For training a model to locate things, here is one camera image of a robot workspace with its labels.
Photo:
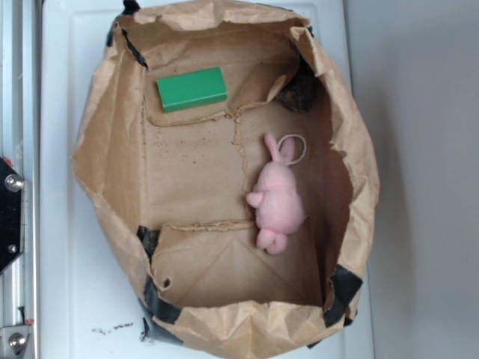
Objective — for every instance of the silver corner bracket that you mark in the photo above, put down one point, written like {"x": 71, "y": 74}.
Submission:
{"x": 16, "y": 342}

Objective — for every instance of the black mounting bracket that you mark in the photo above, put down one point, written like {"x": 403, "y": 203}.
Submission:
{"x": 11, "y": 216}

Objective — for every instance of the dark brown rock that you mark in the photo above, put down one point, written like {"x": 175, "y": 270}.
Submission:
{"x": 300, "y": 93}

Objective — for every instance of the aluminium rail frame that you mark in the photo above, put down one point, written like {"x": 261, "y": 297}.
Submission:
{"x": 17, "y": 288}

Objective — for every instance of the green rectangular block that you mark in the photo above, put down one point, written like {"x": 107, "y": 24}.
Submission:
{"x": 190, "y": 90}

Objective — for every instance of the pink plush bunny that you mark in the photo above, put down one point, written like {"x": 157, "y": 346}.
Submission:
{"x": 279, "y": 211}

